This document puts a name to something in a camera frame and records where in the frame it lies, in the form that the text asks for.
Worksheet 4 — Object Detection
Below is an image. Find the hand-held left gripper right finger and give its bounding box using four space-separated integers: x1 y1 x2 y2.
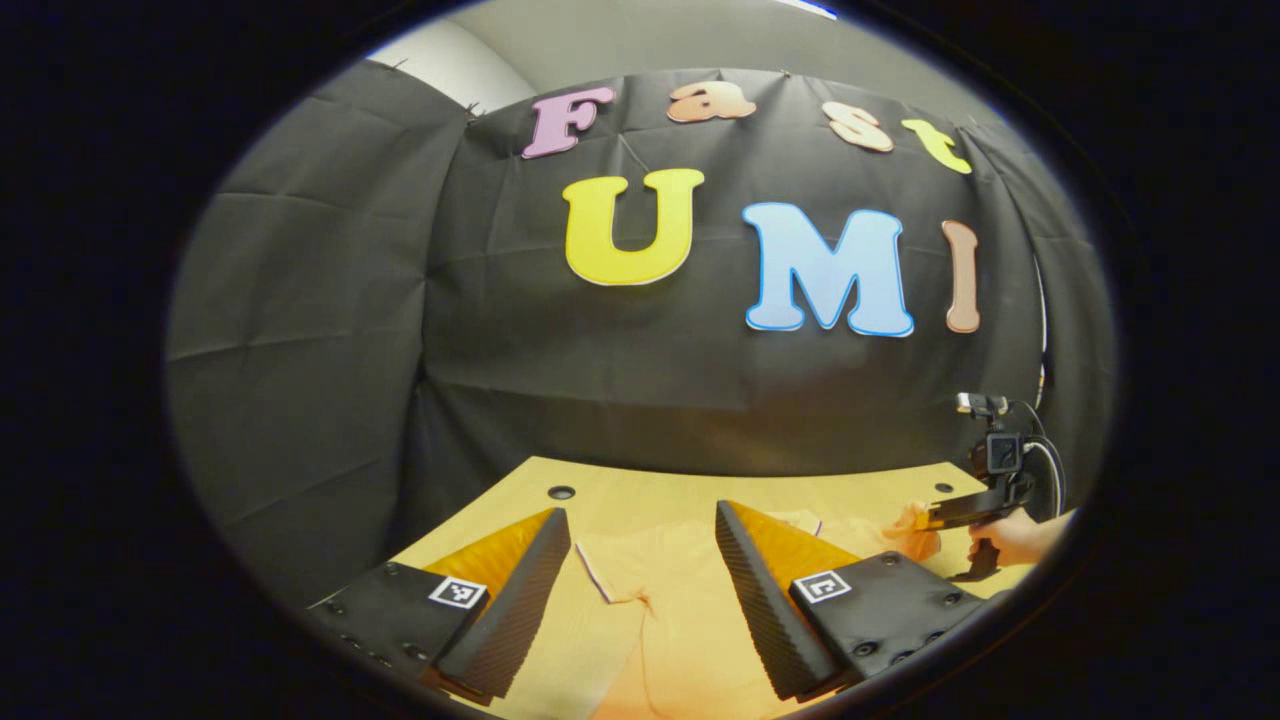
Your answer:
714 500 991 702

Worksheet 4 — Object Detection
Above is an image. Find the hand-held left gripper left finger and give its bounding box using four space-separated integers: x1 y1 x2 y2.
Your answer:
305 507 573 701

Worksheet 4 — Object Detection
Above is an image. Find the black cable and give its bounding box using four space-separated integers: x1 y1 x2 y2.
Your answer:
1008 400 1068 524

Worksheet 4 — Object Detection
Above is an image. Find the orange T-shirt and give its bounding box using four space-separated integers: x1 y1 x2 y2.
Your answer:
575 505 943 720

